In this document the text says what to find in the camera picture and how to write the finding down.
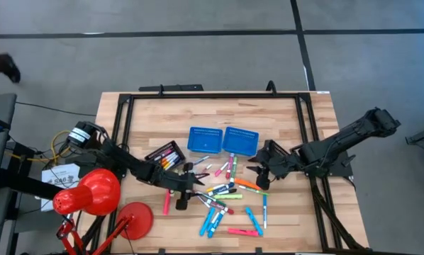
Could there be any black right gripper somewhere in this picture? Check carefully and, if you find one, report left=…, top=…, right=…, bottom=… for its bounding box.
left=247, top=154, right=305, bottom=180

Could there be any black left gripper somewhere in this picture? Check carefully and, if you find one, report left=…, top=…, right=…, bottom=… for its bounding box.
left=151, top=166, right=211, bottom=194

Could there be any thin orange-yellow marker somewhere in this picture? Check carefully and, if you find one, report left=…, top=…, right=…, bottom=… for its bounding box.
left=205, top=183, right=227, bottom=193

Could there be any dark green marker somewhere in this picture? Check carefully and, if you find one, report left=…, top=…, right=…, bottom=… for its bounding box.
left=194, top=191, right=228, bottom=208

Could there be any orange highlighter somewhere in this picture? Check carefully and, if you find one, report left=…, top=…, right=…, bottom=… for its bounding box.
left=233, top=178, right=262, bottom=191

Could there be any thin pink marker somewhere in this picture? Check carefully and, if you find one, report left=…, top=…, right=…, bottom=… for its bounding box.
left=214, top=161, right=230, bottom=178

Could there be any green Expo marker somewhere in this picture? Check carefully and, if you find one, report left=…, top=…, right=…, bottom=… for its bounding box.
left=230, top=155, right=239, bottom=183

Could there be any thin light green marker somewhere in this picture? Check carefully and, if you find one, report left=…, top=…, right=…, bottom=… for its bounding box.
left=238, top=185, right=270, bottom=197

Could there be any dark blue Expo marker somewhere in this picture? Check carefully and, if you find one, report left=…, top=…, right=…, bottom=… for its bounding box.
left=208, top=182, right=235, bottom=197

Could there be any blue plastic basket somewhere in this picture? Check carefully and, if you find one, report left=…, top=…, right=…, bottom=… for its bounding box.
left=186, top=126, right=224, bottom=154
left=221, top=126, right=260, bottom=157

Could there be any pink Expo marker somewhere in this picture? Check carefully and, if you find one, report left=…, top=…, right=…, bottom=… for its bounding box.
left=225, top=152, right=235, bottom=180

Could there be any red Expo marker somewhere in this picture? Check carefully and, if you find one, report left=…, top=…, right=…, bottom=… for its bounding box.
left=200, top=197, right=235, bottom=215

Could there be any light green Sharpie highlighter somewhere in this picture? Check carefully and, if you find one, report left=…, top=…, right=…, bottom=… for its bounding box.
left=212, top=193, right=244, bottom=200

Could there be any pink highlighter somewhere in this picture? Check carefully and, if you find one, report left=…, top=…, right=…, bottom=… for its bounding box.
left=227, top=227, right=260, bottom=238
left=162, top=189, right=172, bottom=217

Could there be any blue highlighter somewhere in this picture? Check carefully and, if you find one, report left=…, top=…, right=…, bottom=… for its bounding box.
left=199, top=206, right=217, bottom=237
left=245, top=206, right=264, bottom=237

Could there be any black clamp hook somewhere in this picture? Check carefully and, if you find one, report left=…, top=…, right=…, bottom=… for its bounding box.
left=265, top=80, right=279, bottom=96

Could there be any black bar device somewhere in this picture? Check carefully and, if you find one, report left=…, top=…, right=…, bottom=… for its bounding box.
left=138, top=84, right=205, bottom=93

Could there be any red desk lamp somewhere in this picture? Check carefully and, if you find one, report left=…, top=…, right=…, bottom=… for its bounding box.
left=52, top=167, right=155, bottom=255

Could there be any white printed paper sheet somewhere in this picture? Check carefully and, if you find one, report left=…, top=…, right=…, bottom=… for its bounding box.
left=40, top=163, right=82, bottom=213

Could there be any black support beam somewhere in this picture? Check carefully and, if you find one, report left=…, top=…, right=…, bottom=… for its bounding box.
left=0, top=141, right=64, bottom=201

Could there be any person's foot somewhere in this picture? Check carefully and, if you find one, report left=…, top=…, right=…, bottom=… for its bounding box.
left=0, top=52, right=22, bottom=84

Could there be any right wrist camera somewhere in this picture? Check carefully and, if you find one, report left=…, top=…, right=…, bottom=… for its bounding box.
left=256, top=172, right=272, bottom=191

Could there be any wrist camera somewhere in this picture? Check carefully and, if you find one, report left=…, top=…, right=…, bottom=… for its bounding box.
left=175, top=190, right=192, bottom=211
left=256, top=172, right=272, bottom=191

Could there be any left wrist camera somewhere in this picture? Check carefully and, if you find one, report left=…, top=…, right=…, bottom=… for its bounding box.
left=175, top=190, right=192, bottom=211

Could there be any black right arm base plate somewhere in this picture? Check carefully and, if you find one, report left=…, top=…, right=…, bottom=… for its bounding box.
left=301, top=148, right=357, bottom=179

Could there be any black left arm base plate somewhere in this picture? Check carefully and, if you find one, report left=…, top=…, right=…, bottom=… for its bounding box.
left=72, top=152, right=128, bottom=180

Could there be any yellow cable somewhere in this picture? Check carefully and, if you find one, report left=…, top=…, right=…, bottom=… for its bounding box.
left=4, top=130, right=74, bottom=166

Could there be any black floor cable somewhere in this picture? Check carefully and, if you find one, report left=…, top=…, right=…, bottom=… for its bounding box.
left=15, top=101, right=98, bottom=118

